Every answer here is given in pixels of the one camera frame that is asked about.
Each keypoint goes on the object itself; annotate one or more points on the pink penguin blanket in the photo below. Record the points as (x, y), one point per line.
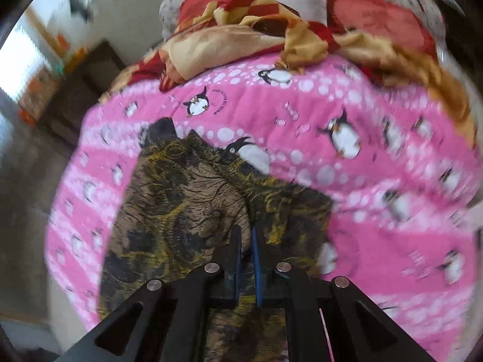
(358, 215)

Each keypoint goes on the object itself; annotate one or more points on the orange items on cabinet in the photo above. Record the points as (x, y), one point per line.
(71, 54)

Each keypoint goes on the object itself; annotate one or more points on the brown patterned garment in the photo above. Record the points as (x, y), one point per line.
(181, 203)

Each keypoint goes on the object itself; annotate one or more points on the dark furniture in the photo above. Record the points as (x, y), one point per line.
(464, 11)

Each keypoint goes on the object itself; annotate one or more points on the grey patterned pillow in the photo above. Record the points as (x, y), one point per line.
(415, 0)

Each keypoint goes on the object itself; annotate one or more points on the window with blinds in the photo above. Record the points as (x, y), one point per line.
(19, 64)

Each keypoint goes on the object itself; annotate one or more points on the dark wooden cabinet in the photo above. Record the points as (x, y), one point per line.
(83, 90)

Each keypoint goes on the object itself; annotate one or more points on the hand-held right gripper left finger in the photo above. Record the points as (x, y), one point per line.
(236, 249)

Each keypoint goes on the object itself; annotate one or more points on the red and gold blanket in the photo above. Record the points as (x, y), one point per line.
(234, 41)

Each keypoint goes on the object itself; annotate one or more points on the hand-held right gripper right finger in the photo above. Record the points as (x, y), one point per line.
(257, 267)

